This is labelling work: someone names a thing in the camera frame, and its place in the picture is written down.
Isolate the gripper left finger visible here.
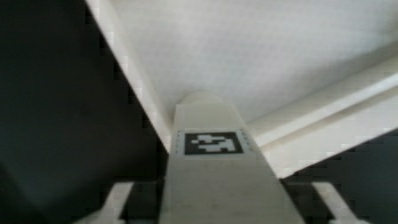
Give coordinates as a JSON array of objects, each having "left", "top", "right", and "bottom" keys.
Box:
[{"left": 73, "top": 182, "right": 134, "bottom": 224}]

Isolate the white desk top tray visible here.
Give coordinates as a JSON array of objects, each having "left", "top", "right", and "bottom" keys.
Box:
[{"left": 84, "top": 0, "right": 398, "bottom": 177}]

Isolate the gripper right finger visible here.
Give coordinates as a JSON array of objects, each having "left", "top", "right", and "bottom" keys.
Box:
[{"left": 312, "top": 182, "right": 372, "bottom": 224}]

